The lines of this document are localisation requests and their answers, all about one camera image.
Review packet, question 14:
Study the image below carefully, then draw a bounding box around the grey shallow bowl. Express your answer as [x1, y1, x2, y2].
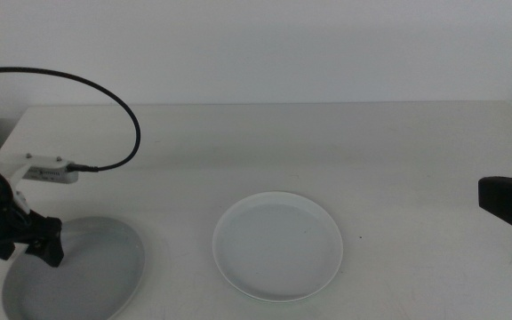
[1, 216, 146, 320]

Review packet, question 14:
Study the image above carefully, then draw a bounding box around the white shallow bowl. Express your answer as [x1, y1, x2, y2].
[212, 190, 344, 304]

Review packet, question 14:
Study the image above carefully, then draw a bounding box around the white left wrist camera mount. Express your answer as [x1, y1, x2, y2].
[0, 153, 79, 215]

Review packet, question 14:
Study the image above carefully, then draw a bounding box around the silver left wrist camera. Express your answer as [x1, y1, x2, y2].
[22, 164, 80, 185]

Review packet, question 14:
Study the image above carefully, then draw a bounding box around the black left wrist camera cable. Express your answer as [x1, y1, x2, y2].
[0, 66, 142, 173]

